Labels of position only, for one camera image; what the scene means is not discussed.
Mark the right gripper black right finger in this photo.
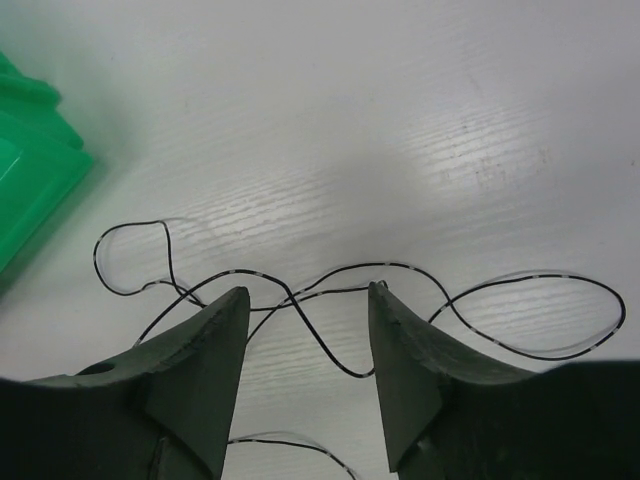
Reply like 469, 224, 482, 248
368, 283, 639, 479

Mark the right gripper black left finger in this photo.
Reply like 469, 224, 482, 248
1, 287, 250, 479

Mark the green plastic bin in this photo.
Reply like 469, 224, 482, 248
1, 55, 94, 288

